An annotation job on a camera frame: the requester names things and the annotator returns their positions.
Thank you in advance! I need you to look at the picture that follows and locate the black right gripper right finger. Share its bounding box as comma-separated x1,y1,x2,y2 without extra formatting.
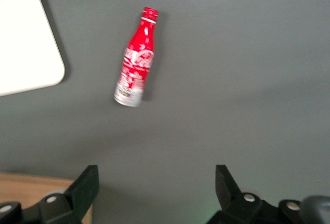
213,164,305,224

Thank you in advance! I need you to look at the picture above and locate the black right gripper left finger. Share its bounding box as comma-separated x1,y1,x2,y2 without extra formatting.
0,165,100,224

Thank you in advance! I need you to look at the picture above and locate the beige plastic tray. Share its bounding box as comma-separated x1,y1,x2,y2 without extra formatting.
0,0,66,97

